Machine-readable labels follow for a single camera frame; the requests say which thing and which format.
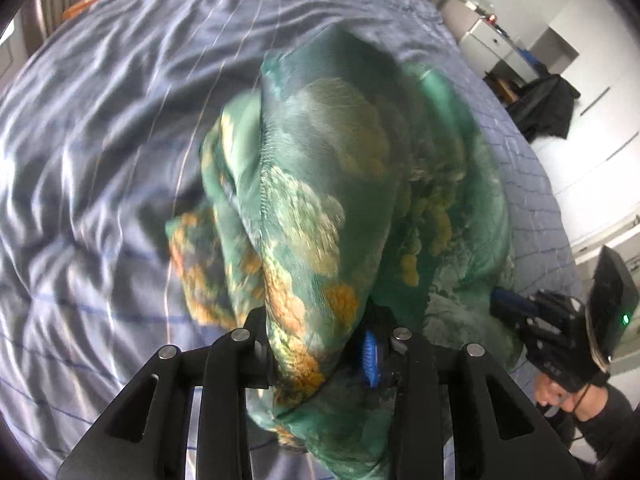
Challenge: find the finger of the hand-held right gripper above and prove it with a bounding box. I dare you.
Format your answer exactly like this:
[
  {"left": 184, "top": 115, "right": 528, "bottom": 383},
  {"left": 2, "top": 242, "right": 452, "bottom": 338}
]
[{"left": 489, "top": 286, "right": 573, "bottom": 332}]

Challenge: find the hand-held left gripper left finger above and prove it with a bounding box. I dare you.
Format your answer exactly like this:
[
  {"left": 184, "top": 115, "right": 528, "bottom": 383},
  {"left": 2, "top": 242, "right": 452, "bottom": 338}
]
[{"left": 56, "top": 307, "right": 275, "bottom": 480}]

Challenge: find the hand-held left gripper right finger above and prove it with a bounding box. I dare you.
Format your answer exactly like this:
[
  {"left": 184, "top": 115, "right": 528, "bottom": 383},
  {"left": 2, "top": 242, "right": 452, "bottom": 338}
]
[{"left": 359, "top": 327, "right": 585, "bottom": 480}]

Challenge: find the green floral garment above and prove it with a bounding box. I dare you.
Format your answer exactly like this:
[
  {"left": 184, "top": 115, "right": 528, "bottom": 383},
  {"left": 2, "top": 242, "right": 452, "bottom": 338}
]
[{"left": 166, "top": 24, "right": 526, "bottom": 480}]

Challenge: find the person's right forearm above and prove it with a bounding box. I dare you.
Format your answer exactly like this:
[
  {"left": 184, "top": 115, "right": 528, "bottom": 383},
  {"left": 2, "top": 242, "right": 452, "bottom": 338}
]
[{"left": 560, "top": 384, "right": 638, "bottom": 478}]

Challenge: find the person's right hand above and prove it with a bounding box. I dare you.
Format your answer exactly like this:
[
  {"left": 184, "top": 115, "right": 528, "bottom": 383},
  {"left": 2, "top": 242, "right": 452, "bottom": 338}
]
[{"left": 532, "top": 371, "right": 576, "bottom": 418}]

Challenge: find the white wardrobe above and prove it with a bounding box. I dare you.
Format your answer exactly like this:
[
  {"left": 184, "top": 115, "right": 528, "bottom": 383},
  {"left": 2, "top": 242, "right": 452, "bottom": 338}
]
[{"left": 527, "top": 0, "right": 640, "bottom": 261}]

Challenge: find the black jacket on chair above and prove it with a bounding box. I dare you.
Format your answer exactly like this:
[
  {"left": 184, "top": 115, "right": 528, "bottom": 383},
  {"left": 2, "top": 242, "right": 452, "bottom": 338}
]
[{"left": 482, "top": 71, "right": 582, "bottom": 143}]

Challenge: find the blue-grey striped bed blanket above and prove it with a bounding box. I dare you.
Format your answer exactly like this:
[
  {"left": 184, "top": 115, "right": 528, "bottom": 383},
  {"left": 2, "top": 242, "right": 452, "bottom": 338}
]
[{"left": 0, "top": 0, "right": 583, "bottom": 480}]

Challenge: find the white drawer cabinet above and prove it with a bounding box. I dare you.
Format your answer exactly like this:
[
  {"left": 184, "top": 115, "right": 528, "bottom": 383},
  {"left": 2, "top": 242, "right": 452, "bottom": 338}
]
[{"left": 440, "top": 0, "right": 536, "bottom": 81}]

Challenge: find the wooden nightstand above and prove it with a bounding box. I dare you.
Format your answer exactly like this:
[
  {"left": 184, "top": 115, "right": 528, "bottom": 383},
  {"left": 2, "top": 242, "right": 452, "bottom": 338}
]
[{"left": 62, "top": 0, "right": 101, "bottom": 20}]

